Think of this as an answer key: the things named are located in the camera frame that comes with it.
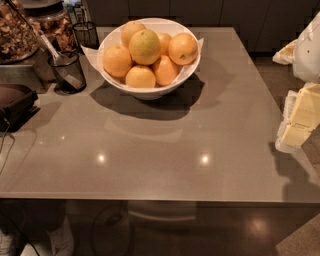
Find white paper bowl liner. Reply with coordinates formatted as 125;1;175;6
82;36;203;94

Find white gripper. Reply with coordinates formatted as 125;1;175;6
272;12;320;153

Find black mesh cup back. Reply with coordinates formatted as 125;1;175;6
72;21;100;49

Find dark brown tray device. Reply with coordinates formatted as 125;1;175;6
0;84;38;132

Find orange at back middle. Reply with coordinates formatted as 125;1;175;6
158;32;171;55

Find glass jar of snacks left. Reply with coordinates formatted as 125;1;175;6
0;0;39;65

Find black mesh cup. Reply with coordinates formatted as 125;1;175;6
72;21;100;49
48;51;86;94

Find orange at front right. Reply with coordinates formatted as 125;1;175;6
152;55;179;86

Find metal serving scoop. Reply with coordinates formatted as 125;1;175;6
6;0;83;90

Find glass jar of snacks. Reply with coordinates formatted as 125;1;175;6
22;0;77;51
0;0;39;65

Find glass jar of snacks right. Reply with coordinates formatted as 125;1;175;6
22;0;77;51

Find orange at back left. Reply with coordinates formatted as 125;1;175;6
121;20;145;47

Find black mesh cup front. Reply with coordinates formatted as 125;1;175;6
48;51;86;94

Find large yellow-green top orange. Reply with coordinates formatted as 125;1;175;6
129;29;161;65

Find white ceramic bowl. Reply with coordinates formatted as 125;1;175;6
93;18;203;100

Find thin black cable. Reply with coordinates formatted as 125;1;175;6
0;119;16;176

